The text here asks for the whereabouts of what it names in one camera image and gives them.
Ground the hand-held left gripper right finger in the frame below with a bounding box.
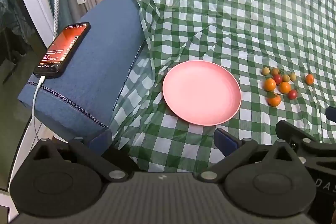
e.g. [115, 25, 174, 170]
[196, 128, 302, 183]

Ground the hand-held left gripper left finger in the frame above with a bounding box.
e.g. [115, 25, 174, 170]
[33, 127, 132, 182]

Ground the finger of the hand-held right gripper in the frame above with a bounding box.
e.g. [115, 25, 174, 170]
[325, 106, 336, 125]
[275, 120, 336, 161]

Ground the orange cherry tomato with leaf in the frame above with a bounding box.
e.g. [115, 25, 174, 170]
[267, 92, 282, 107]

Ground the pink plate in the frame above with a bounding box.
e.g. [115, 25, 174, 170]
[162, 60, 242, 126]

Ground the blue fabric cushion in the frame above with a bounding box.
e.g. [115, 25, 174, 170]
[18, 0, 147, 140]

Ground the black smartphone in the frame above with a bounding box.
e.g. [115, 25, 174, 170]
[33, 22, 91, 79]

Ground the green checked tablecloth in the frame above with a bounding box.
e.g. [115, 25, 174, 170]
[109, 0, 336, 174]

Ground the white charging cable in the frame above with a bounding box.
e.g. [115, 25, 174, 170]
[7, 76, 47, 194]

